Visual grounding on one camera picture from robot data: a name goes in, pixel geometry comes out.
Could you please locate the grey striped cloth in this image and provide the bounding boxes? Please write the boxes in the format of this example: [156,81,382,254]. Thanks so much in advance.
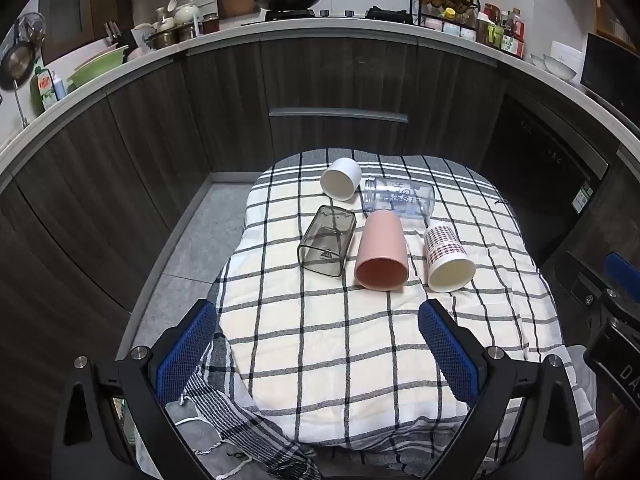
[165,332,322,480]

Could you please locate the green plastic basin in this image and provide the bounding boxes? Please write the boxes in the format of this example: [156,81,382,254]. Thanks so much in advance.
[67,44,130,89]

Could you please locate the pink cup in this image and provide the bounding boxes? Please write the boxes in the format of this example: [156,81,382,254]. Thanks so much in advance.
[354,210,410,292]

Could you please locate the green dish soap bottle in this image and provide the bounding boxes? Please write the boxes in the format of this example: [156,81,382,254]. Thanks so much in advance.
[30,66,59,112]

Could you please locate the built-in dark dishwasher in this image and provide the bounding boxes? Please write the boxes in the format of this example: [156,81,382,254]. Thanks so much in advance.
[479,92,612,223]

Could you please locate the white teapot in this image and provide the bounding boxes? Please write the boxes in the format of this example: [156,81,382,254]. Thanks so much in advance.
[173,3,201,26]

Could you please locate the hanging frying pan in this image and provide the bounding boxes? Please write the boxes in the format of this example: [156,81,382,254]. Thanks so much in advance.
[0,41,39,92]

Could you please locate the dark wood kitchen cabinet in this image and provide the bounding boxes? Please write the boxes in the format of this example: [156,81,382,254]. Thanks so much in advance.
[0,35,640,411]

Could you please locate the red checked paper cup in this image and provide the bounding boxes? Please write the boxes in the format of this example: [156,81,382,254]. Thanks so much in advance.
[424,225,476,294]

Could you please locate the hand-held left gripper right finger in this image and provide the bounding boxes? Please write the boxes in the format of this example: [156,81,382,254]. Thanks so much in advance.
[417,299,587,480]

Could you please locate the black knife block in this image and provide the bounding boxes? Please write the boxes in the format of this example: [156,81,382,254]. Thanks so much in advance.
[103,20,137,52]

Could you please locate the white black checked cloth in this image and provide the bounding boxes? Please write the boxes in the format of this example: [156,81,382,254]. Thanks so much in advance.
[207,147,601,467]

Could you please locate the hanging metal strainer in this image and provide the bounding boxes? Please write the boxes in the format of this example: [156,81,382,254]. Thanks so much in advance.
[17,11,47,47]

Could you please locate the black gas stove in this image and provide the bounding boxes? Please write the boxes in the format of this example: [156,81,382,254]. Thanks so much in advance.
[243,6,417,26]

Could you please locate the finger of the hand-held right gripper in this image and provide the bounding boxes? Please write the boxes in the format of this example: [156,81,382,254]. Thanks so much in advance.
[565,251,640,321]

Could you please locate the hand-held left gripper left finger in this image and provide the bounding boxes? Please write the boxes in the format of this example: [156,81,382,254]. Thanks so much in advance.
[51,298,219,480]

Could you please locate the stainless steel pot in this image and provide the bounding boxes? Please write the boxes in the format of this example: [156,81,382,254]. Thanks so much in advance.
[144,27,182,51]

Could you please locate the black microwave oven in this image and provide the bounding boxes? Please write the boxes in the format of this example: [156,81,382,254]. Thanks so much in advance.
[579,32,640,113]

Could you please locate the clear glass jar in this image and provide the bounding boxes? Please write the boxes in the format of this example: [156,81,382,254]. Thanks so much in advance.
[362,177,435,220]

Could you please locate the grey transparent square cup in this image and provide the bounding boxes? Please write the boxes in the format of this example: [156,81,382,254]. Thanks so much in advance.
[297,205,357,277]

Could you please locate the red label sauce bottle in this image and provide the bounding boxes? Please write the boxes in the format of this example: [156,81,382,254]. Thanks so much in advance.
[501,9,526,59]

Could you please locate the white cup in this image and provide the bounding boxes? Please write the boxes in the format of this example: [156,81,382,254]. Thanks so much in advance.
[320,157,362,202]

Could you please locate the large white bowl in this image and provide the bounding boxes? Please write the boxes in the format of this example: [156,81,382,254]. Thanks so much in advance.
[542,54,581,82]

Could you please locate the grey drawer handle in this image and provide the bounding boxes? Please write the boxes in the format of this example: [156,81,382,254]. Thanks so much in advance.
[268,108,409,124]

